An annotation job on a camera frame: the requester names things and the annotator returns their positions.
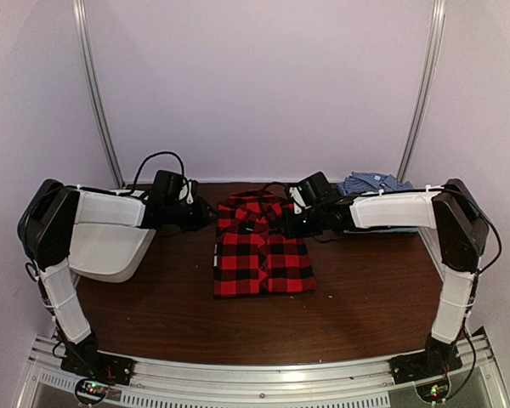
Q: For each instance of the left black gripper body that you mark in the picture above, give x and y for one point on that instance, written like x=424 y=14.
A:
x=191 y=220

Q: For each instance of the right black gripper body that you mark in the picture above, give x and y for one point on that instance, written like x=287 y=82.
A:
x=308 y=228

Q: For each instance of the red black plaid shirt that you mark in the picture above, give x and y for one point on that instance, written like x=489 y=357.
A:
x=251 y=256

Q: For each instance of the blue checked shirt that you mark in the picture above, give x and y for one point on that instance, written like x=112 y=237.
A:
x=371 y=182

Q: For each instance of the light blue shirt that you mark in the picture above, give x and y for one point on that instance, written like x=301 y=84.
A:
x=392 y=230

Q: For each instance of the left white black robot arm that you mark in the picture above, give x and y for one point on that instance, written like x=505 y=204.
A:
x=45 y=231

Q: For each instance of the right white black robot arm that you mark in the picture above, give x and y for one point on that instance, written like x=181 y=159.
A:
x=448 y=209

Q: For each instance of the white plastic bin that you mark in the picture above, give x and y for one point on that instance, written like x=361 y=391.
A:
x=108 y=241

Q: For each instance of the left circuit board with leds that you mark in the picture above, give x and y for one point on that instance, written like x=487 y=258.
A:
x=90 y=392

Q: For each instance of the circuit board with leds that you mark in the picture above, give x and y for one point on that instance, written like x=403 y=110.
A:
x=433 y=392
x=90 y=392

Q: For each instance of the right circuit board with leds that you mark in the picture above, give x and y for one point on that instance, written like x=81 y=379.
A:
x=433 y=392

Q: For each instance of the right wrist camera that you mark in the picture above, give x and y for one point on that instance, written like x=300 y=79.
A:
x=294 y=195

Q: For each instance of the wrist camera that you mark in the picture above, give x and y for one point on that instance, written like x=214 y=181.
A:
x=189 y=191
x=294 y=195

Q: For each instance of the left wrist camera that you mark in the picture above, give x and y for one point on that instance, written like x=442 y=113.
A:
x=189 y=191

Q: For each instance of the aluminium front frame rail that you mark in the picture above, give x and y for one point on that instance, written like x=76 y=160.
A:
x=356 y=383

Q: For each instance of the left aluminium corner post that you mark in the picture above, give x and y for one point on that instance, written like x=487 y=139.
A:
x=96 y=101

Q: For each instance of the aluminium corner post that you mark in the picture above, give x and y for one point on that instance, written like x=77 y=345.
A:
x=96 y=101
x=435 y=37

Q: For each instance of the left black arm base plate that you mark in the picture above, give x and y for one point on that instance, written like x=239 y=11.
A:
x=111 y=369

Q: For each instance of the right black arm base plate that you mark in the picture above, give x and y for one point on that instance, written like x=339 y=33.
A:
x=406 y=368

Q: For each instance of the right aluminium corner post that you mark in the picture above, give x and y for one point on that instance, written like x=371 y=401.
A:
x=435 y=37

